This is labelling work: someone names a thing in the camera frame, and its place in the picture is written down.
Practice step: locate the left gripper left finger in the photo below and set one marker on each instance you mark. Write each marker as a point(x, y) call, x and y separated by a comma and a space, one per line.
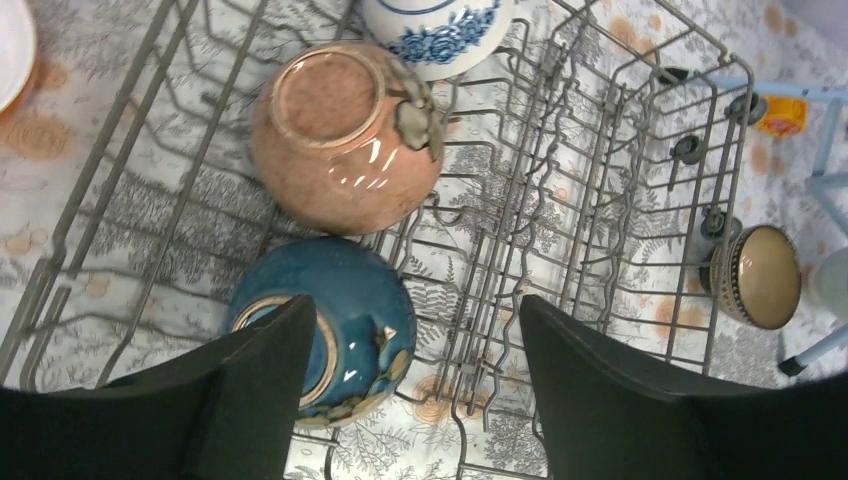
point(225, 410)

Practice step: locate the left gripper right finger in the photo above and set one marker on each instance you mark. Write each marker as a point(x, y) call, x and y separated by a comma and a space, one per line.
point(610, 411)

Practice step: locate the dark blue bowl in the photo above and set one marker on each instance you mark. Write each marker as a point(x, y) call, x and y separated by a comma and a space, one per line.
point(366, 329)

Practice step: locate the black patterned bowl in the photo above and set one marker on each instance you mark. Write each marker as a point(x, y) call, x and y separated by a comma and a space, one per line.
point(756, 279)

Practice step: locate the grey wire dish rack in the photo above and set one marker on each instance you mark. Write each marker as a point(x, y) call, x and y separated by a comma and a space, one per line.
point(130, 207)

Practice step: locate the pale green bowl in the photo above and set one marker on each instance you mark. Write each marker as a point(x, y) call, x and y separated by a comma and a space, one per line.
point(828, 283)

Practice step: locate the brown floral bowl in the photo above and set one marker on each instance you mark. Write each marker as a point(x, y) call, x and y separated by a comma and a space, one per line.
point(347, 139)

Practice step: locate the orange bowl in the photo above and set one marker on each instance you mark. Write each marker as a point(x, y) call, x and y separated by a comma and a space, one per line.
point(19, 52)

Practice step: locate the blue music stand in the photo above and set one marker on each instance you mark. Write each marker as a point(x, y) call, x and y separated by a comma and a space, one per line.
point(820, 180)

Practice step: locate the orange butterfly toy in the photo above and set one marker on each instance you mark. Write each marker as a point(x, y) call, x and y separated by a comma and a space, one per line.
point(784, 116)

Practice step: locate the white blue floral bowl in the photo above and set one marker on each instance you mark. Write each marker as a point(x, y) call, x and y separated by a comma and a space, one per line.
point(438, 39)

